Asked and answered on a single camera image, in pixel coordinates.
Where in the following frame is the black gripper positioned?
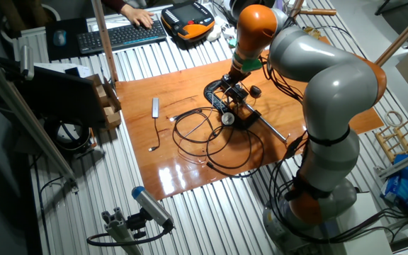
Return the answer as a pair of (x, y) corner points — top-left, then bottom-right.
(220, 67), (251, 93)

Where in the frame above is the black round USB device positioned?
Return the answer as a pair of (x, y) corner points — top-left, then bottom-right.
(235, 80), (263, 99)

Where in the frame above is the white round USB device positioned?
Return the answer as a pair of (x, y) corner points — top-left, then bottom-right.
(220, 86), (239, 126)

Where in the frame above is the slim grey USB hub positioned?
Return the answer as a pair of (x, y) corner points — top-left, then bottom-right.
(148, 97), (162, 153)

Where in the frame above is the person's bare hand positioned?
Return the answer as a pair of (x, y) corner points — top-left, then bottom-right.
(120, 4), (155, 30)

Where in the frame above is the black metal C-clamp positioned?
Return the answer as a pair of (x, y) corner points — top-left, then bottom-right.
(203, 79), (290, 145)

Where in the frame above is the small white adapter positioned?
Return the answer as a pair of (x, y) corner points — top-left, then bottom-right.
(222, 25), (237, 40)

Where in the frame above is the white rounded object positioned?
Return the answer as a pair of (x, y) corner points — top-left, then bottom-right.
(205, 24), (222, 43)

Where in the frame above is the wooden board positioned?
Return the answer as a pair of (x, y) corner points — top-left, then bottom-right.
(114, 35), (385, 202)

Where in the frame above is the orange black teach pendant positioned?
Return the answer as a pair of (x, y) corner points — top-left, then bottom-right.
(160, 0), (216, 43)

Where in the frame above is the gold foil bag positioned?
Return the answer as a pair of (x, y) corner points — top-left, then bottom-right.
(302, 26), (322, 40)

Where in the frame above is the wooden dowel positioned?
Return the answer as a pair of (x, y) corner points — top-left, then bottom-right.
(297, 7), (338, 17)

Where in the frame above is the black keyboard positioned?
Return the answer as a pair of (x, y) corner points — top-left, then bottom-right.
(76, 20), (168, 55)

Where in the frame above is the wooden block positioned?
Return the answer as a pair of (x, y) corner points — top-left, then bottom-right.
(96, 84), (110, 107)
(103, 106), (123, 130)

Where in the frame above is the black round spool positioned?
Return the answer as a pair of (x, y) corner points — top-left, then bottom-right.
(44, 118), (97, 155)

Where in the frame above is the black mouse pad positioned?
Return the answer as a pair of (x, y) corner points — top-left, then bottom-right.
(45, 17), (90, 62)

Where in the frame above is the black monitor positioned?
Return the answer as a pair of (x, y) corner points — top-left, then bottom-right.
(14, 65), (108, 130)

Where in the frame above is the wooden rack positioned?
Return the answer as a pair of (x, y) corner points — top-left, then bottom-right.
(373, 120), (408, 163)

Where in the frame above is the grey computer mouse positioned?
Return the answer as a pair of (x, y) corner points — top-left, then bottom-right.
(52, 29), (67, 47)

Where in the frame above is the aluminium profile bar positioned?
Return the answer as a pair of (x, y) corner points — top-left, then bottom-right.
(377, 144), (408, 178)
(0, 49), (79, 194)

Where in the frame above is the thin black wire with connectors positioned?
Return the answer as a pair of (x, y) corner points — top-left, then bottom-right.
(171, 108), (226, 159)

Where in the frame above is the thin grey cable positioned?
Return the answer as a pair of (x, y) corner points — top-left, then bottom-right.
(182, 92), (216, 141)

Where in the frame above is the black cable with USB plug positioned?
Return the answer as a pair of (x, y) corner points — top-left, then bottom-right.
(169, 106), (253, 169)

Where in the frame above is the black cable with USB socket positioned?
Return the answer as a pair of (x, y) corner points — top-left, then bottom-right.
(205, 125), (266, 179)

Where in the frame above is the thin red wire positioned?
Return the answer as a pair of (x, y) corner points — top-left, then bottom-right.
(177, 150), (207, 166)

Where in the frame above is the black inline cable adapter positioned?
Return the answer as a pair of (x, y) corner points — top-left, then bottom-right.
(284, 135), (305, 159)

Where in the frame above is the wooden frame post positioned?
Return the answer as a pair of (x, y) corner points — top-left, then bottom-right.
(90, 0), (120, 84)
(288, 0), (305, 18)
(375, 1), (408, 68)

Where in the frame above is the grey camera with blue cap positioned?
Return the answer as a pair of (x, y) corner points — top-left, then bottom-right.
(131, 186), (176, 230)

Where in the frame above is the white rope ring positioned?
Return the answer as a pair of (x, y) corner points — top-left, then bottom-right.
(383, 110), (405, 128)

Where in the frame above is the aluminium extrusion mount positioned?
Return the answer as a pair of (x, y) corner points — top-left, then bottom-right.
(101, 207), (145, 255)

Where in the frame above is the white pedestal box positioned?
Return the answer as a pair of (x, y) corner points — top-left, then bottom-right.
(331, 191), (395, 255)

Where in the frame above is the black camera cable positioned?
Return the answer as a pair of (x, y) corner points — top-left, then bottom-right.
(86, 226), (171, 248)

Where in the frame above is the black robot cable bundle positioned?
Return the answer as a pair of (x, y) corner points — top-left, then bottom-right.
(266, 130), (408, 246)

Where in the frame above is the silver camera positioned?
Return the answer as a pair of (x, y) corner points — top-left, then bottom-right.
(19, 44), (35, 81)

